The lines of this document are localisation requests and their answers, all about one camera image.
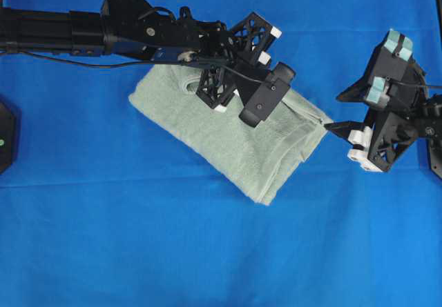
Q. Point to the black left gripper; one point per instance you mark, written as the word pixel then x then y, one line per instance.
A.
pixel 235 60

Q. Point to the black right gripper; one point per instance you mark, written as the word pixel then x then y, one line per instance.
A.
pixel 384 135

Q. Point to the pale green bath towel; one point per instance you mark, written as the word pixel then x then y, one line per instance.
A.
pixel 257 160

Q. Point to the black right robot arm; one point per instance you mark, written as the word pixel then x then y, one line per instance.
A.
pixel 399 114

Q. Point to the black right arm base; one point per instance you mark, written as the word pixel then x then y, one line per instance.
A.
pixel 434 151

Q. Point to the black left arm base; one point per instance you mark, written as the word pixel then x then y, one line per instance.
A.
pixel 10 132

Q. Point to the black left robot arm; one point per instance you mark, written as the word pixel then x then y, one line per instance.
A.
pixel 129 28

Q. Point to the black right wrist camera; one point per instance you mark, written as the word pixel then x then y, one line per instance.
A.
pixel 390 62

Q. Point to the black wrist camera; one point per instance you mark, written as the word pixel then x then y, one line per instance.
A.
pixel 261 98
pixel 390 62

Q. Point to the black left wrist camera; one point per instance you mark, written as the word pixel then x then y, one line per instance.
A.
pixel 261 98

